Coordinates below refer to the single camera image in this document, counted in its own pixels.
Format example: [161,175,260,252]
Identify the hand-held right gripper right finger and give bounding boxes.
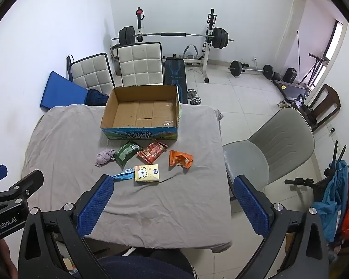
[233,175,330,279]

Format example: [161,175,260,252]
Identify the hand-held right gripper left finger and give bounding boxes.
[17,174,115,279]

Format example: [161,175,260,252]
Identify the blue snack packet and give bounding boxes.
[112,167,136,180]

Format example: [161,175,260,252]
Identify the purple sock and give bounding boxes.
[94,149,117,168]

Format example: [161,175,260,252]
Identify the yellow tissue pack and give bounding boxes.
[134,164,161,184]

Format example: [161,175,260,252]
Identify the green snack packet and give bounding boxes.
[114,140,142,169]

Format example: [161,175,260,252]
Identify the red snack packet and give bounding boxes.
[137,140,168,164]

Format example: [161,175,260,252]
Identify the orange snack packet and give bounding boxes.
[169,150,194,169]

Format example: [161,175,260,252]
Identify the printed cardboard box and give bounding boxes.
[100,84,183,141]

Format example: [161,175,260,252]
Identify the person's left hand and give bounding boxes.
[0,238,19,279]

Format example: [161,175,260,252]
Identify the grey table cloth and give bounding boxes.
[22,104,233,253]

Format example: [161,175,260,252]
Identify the grey office chair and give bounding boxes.
[222,107,316,202]

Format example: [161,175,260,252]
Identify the person's dark blue clothing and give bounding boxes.
[97,248,197,279]

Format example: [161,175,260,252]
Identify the blue bag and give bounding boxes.
[312,160,349,243]

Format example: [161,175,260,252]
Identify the blue foam mat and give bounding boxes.
[40,71,89,112]

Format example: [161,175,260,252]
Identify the dark blue cloth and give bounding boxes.
[86,89,110,107]

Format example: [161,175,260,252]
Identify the chrome dumbbell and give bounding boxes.
[187,90,203,106]

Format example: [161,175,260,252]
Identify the treadmill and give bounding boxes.
[272,78,312,102]

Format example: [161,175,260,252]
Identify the white quilted chair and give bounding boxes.
[116,41,165,87]
[65,53,116,94]

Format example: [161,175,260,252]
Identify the dark wooden chair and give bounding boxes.
[304,84,342,133]

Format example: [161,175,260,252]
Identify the short barbell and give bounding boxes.
[227,60,275,80]

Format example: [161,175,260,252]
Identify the black speaker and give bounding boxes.
[283,67,298,83]

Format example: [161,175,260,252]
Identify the black and blue weight bench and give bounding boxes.
[163,55,189,104]

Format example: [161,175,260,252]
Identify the white barbell rack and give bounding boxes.
[135,7,219,83]

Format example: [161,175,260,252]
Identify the black folding stand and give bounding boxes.
[300,52,330,85]

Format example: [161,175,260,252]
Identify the long barbell with black plates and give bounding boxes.
[111,26,235,49]

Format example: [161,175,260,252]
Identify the window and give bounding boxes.
[323,20,347,64]

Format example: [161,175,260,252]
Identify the black handlebar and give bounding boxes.
[284,177,324,187]

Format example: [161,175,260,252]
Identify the grey bench handle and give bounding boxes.
[183,44,200,60]

